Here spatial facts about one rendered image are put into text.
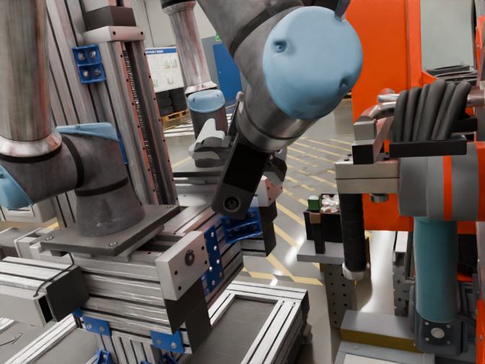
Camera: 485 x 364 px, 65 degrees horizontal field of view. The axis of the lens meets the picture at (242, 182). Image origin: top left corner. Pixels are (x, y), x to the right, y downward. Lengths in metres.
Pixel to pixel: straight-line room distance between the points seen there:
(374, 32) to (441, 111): 0.68
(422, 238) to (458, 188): 0.24
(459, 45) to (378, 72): 12.60
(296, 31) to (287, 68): 0.03
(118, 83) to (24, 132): 0.38
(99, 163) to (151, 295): 0.29
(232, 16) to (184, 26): 1.03
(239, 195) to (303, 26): 0.23
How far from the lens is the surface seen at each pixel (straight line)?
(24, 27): 0.67
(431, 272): 0.96
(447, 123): 0.55
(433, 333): 1.27
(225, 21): 0.34
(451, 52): 13.81
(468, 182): 0.72
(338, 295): 1.68
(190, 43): 1.36
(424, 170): 0.73
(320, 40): 0.30
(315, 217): 1.30
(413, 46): 3.14
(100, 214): 0.85
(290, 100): 0.30
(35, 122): 0.73
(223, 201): 0.47
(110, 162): 0.84
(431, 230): 0.91
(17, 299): 0.96
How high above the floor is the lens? 1.11
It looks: 17 degrees down
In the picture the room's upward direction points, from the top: 10 degrees counter-clockwise
